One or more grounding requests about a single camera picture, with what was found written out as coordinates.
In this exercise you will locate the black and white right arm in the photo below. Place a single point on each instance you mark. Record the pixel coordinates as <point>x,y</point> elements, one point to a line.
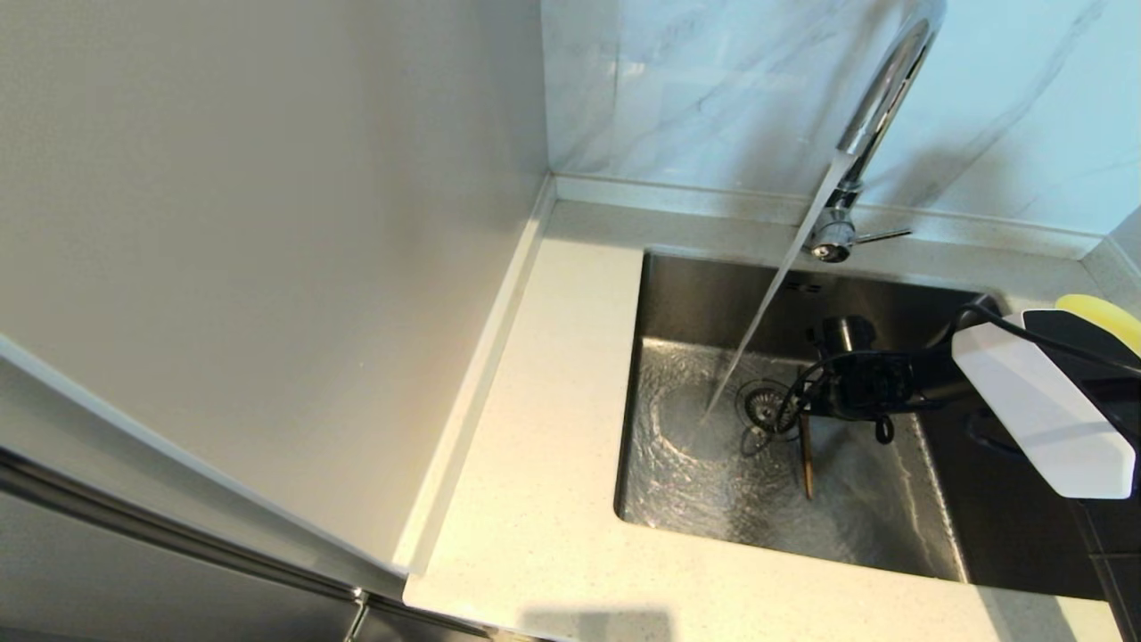
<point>1034,401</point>

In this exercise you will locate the yellow bowl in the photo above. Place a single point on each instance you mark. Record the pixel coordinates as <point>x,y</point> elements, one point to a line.
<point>1110,314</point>

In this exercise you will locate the running water stream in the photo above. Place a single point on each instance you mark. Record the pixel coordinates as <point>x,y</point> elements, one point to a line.
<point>779,276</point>

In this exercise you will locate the stainless steel appliance door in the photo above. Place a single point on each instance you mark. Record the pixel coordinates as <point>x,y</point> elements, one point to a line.
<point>134,588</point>

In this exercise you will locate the brown wooden chopstick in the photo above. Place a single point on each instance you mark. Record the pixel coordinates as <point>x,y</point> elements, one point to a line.
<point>807,464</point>

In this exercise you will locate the white appliance side panel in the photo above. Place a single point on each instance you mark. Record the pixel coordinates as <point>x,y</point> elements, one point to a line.
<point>223,223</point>

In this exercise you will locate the chrome gooseneck faucet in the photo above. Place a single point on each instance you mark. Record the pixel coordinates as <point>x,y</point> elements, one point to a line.
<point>882,89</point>

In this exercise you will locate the stainless steel sink basin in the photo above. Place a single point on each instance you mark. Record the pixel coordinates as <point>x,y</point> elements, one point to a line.
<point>713,481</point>

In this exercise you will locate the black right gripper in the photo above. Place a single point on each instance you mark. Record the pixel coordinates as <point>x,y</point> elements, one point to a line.
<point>869,383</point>

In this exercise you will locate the round metal drain strainer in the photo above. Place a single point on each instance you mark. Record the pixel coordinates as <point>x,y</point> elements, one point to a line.
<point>758,401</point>

